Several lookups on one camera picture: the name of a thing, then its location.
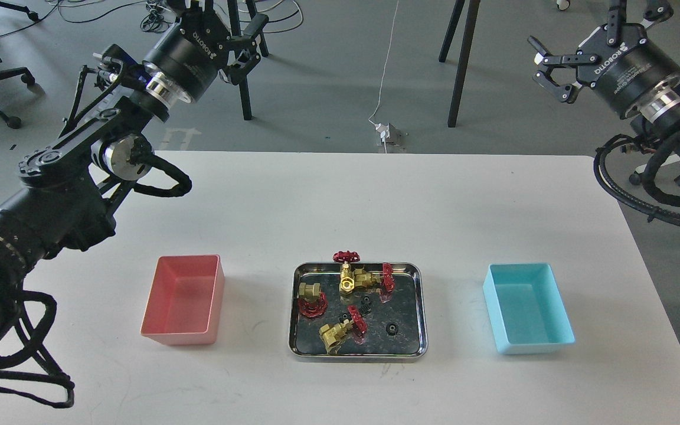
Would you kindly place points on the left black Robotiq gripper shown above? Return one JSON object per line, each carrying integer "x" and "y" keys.
{"x": 196, "y": 47}

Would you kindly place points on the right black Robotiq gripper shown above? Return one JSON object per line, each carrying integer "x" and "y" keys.
{"x": 632, "y": 68}

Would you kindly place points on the brass valve red handwheel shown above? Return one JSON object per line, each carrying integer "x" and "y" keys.
{"x": 333, "y": 336}
{"x": 311, "y": 300}
{"x": 382, "y": 280}
{"x": 347, "y": 280}

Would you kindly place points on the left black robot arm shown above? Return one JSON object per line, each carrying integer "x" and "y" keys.
{"x": 72, "y": 188}

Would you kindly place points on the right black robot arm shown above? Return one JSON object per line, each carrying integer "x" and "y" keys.
{"x": 656, "y": 126}

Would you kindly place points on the brass valve upright red handwheel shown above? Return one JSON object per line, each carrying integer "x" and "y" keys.
{"x": 347, "y": 280}

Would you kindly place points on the pink plastic box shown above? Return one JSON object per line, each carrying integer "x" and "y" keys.
{"x": 185, "y": 300}

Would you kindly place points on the blue plastic box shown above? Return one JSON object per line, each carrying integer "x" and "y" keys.
{"x": 525, "y": 309}

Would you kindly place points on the brass valve red handwheel bottom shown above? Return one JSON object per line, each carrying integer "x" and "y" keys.
{"x": 333, "y": 336}

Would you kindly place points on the black table leg left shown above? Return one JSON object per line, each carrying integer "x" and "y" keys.
{"x": 244, "y": 82}

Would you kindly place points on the black table leg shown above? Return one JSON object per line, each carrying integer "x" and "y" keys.
{"x": 244, "y": 82}
{"x": 464, "y": 54}

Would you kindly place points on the black table leg right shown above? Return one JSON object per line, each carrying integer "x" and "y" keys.
{"x": 464, "y": 54}

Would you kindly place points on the white power adapter on floor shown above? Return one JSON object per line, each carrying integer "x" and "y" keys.
{"x": 389, "y": 134}

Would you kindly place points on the steel metal tray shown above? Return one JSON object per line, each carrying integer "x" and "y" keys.
{"x": 404, "y": 306}

